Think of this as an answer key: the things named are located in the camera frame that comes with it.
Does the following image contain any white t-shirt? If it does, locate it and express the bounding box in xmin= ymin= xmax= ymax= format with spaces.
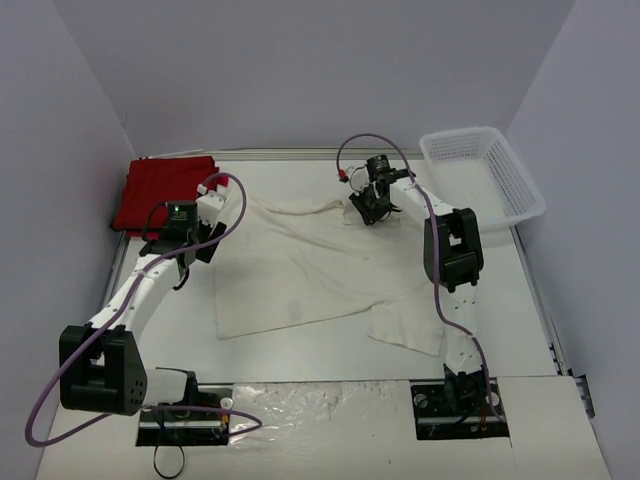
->
xmin=214 ymin=192 xmax=444 ymax=356

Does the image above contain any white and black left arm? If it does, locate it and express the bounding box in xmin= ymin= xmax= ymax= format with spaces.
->
xmin=59 ymin=192 xmax=226 ymax=418

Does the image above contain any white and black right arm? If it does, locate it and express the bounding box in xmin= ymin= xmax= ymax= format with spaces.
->
xmin=349 ymin=155 xmax=486 ymax=413

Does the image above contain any dark red folded t-shirt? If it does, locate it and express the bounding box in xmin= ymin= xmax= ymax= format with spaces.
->
xmin=111 ymin=156 xmax=220 ymax=226

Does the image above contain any white plastic basket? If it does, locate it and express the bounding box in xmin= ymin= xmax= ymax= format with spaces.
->
xmin=419 ymin=127 xmax=546 ymax=232

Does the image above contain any white foam board front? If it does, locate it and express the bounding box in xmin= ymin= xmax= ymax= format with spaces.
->
xmin=38 ymin=376 xmax=609 ymax=479

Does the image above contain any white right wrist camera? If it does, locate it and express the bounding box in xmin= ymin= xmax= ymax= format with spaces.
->
xmin=337 ymin=164 xmax=369 ymax=193

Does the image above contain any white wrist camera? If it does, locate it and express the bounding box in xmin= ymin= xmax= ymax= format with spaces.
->
xmin=196 ymin=191 xmax=227 ymax=226
xmin=337 ymin=164 xmax=369 ymax=193

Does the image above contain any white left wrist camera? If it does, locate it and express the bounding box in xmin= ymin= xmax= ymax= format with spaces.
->
xmin=196 ymin=191 xmax=227 ymax=226

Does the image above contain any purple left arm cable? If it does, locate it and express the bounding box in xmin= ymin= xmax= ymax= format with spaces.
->
xmin=24 ymin=172 xmax=265 ymax=447

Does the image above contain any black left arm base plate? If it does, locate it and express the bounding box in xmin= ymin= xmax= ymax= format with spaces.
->
xmin=135 ymin=409 xmax=229 ymax=447

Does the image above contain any thin black cable loop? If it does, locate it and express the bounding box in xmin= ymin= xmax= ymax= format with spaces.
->
xmin=152 ymin=424 xmax=185 ymax=479

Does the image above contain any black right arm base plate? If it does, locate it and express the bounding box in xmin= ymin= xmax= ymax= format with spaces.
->
xmin=410 ymin=382 xmax=510 ymax=441

